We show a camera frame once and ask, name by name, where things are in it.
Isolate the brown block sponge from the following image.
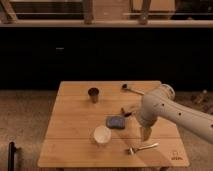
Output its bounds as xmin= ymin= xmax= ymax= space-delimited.
xmin=121 ymin=105 xmax=138 ymax=117

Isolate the white paper cup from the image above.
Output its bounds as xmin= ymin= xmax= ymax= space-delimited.
xmin=93 ymin=125 xmax=111 ymax=145

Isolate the wooden table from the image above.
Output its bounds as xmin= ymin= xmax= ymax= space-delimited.
xmin=38 ymin=81 xmax=189 ymax=168

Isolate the wooden railing frame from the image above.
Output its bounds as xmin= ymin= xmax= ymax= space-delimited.
xmin=0 ymin=0 xmax=213 ymax=28

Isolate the blue sponge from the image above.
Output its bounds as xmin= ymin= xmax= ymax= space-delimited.
xmin=106 ymin=116 xmax=125 ymax=129

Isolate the black bar object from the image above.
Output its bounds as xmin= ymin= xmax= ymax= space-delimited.
xmin=8 ymin=142 xmax=16 ymax=171

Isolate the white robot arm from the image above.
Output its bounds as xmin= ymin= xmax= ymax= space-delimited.
xmin=137 ymin=84 xmax=213 ymax=144

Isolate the dark metal cup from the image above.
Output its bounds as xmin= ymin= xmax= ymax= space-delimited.
xmin=88 ymin=87 xmax=99 ymax=103

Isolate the silver metal fork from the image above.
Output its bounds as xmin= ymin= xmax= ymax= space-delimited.
xmin=125 ymin=143 xmax=159 ymax=155

